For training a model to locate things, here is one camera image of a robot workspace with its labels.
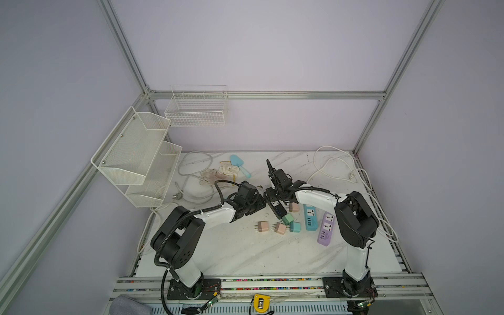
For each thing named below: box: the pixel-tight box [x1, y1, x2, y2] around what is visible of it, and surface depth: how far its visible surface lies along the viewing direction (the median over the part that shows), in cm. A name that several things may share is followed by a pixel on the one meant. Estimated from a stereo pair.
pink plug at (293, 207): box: [288, 202, 300, 212], surface depth 97 cm
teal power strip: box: [303, 204, 319, 231], surface depth 91 cm
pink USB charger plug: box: [272, 221, 287, 235], surface depth 90 cm
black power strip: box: [263, 191, 287, 220], surface depth 95 cm
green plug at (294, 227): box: [286, 221, 302, 233], surface depth 90 cm
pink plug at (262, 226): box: [253, 221, 270, 233], surface depth 90 cm
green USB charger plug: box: [281, 213, 295, 226], surface depth 92 cm
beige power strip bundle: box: [199, 160, 240, 186], surface depth 110 cm
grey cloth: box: [109, 295, 154, 315], surface depth 69 cm
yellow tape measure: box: [253, 294, 271, 314], surface depth 71 cm
